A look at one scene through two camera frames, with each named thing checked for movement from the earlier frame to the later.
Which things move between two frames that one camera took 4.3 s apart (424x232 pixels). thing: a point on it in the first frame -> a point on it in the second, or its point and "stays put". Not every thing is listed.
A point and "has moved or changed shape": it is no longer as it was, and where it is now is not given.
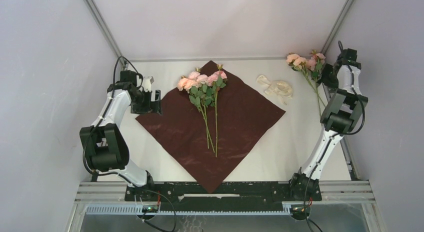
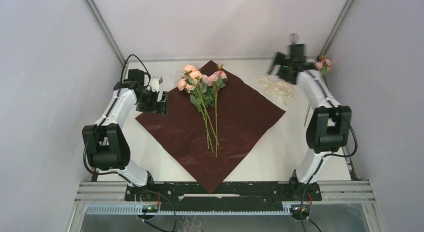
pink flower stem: x=216 y=79 stays put
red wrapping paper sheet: x=243 y=117 stays put
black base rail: x=227 y=196 stays put
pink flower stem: x=297 y=62 has moved or changed shape
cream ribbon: x=279 y=88 stays put
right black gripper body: x=329 y=79 -> x=281 y=60
